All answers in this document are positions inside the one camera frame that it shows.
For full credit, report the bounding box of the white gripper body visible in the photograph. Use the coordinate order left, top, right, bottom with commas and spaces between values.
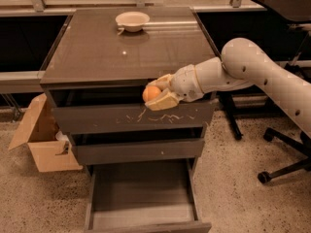
170, 64, 204, 102

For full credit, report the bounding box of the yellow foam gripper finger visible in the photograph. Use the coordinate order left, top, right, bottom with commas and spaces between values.
145, 89, 180, 111
148, 74, 173, 90

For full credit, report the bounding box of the grey bottom drawer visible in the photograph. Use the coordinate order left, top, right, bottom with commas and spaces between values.
84, 159, 211, 233

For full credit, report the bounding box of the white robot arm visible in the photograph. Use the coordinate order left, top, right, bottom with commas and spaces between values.
146, 38, 311, 137

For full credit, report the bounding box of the grey middle drawer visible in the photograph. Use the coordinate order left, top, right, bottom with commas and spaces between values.
73, 138, 204, 165

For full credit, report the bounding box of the brown cardboard box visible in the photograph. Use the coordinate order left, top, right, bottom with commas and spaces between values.
9, 94, 83, 172

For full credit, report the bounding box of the black side table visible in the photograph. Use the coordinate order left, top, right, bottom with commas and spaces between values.
219, 0, 311, 141

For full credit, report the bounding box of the grey drawer cabinet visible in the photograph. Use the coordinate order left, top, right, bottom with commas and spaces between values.
39, 6, 226, 179

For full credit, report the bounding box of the orange fruit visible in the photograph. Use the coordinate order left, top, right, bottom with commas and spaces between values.
142, 85, 161, 102

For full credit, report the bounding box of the black office chair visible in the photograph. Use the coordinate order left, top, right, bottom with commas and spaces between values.
258, 127, 311, 183

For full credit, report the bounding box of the grey top drawer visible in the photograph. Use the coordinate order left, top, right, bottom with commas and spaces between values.
52, 100, 216, 135

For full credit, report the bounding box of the white paper bowl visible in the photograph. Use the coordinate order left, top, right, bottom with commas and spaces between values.
116, 12, 150, 32

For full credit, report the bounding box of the grey drawer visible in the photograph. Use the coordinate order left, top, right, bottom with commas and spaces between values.
52, 100, 216, 135
73, 138, 204, 165
84, 159, 211, 233

